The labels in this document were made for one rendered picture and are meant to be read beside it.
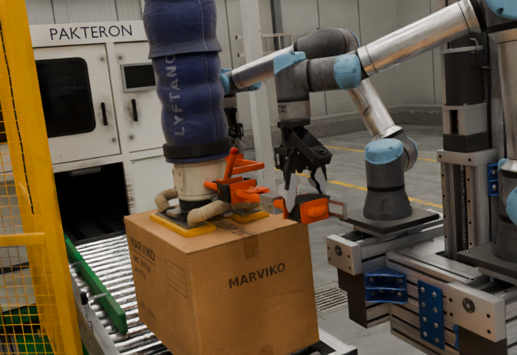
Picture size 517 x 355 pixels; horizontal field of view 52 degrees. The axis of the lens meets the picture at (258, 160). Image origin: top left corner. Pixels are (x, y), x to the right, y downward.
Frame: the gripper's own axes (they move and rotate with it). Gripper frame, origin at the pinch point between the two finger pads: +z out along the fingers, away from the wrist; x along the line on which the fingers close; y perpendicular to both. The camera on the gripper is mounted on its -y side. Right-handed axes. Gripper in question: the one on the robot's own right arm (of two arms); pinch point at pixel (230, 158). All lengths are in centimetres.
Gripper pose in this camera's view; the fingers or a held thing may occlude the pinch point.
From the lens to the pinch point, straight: 214.7
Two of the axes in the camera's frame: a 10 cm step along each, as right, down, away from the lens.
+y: 5.0, 0.9, -8.6
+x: 8.6, -1.8, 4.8
